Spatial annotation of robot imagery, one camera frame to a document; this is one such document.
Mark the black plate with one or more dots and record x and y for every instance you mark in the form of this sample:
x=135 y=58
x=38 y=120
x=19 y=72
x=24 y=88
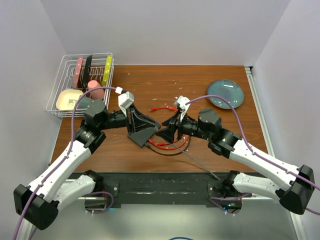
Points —
x=86 y=71

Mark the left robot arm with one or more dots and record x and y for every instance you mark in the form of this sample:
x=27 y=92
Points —
x=42 y=199

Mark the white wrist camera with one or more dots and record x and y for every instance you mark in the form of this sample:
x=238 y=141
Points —
x=182 y=104
x=125 y=100

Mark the teal ceramic plate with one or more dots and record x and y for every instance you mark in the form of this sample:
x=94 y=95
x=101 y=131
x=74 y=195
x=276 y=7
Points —
x=228 y=90

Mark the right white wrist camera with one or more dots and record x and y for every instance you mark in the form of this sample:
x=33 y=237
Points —
x=182 y=104

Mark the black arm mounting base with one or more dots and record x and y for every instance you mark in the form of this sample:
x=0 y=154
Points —
x=159 y=188

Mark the cream square bowl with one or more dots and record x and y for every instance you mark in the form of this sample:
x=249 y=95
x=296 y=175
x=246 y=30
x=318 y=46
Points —
x=67 y=99

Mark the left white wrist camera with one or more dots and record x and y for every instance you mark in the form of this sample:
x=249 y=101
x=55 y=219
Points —
x=125 y=100

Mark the pink cup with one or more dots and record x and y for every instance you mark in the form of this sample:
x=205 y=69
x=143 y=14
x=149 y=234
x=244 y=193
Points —
x=96 y=88

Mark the yellow-green plate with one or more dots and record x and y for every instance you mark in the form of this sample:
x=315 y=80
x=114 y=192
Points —
x=107 y=70

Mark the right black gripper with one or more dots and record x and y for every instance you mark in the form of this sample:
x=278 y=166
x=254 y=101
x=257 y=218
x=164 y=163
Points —
x=168 y=134

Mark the black network switch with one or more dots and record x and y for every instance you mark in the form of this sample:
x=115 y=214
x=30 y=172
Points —
x=139 y=138

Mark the dark teal cup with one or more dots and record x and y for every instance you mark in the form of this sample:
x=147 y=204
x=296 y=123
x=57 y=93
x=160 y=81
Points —
x=84 y=103

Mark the pink plate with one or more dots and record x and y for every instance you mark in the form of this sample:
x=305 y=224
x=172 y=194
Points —
x=77 y=73

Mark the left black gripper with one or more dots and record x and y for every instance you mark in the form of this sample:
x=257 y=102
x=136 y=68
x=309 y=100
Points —
x=134 y=118

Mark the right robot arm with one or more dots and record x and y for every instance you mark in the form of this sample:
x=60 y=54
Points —
x=291 y=185

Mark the white wire dish rack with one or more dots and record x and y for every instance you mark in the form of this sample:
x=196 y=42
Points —
x=64 y=81

